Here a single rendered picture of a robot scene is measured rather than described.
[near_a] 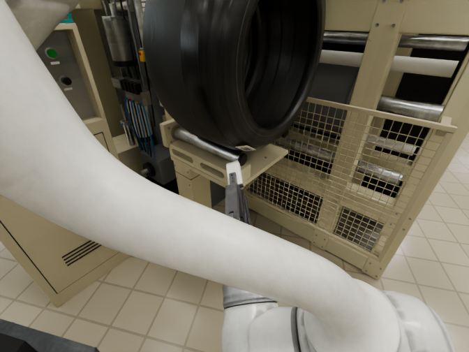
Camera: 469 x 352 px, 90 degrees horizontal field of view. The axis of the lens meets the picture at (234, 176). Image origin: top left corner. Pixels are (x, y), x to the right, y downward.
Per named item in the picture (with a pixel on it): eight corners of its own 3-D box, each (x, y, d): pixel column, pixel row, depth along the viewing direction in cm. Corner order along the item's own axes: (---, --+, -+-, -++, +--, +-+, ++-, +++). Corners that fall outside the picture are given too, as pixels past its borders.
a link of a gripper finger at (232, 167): (229, 191, 52) (228, 189, 51) (227, 165, 56) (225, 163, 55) (242, 187, 51) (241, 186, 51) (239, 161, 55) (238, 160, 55)
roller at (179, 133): (173, 126, 94) (181, 126, 98) (171, 137, 95) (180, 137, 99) (241, 154, 75) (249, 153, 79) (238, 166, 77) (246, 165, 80)
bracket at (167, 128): (162, 146, 97) (158, 123, 91) (227, 119, 122) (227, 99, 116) (168, 148, 95) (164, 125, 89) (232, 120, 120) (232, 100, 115)
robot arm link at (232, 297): (233, 310, 44) (230, 276, 47) (281, 303, 42) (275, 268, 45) (214, 308, 36) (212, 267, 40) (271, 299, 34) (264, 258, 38)
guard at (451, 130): (237, 189, 162) (239, 84, 123) (239, 188, 163) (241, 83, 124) (380, 262, 114) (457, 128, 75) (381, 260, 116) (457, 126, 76)
